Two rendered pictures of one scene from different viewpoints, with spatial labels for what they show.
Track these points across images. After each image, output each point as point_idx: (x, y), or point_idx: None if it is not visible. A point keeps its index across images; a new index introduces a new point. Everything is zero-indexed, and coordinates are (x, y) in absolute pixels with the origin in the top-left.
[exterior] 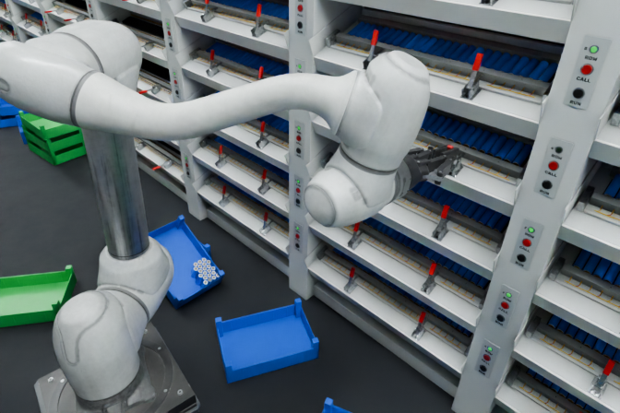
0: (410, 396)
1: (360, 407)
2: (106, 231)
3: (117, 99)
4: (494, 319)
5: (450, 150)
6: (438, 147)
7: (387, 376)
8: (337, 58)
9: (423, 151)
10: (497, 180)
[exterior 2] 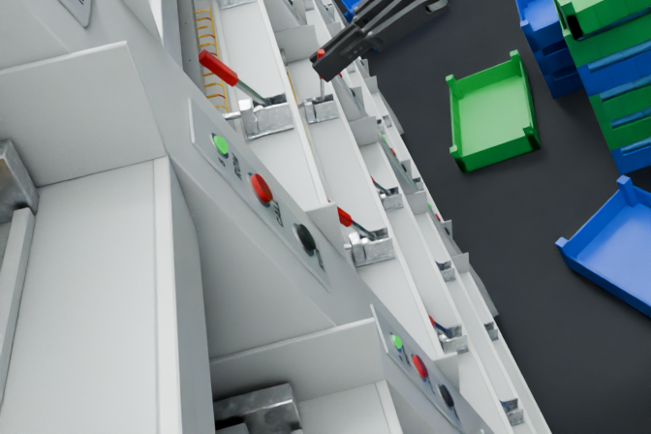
0: (544, 342)
1: (632, 342)
2: None
3: None
4: (408, 176)
5: (331, 39)
6: (342, 42)
7: (561, 381)
8: (300, 201)
9: (375, 21)
10: (294, 82)
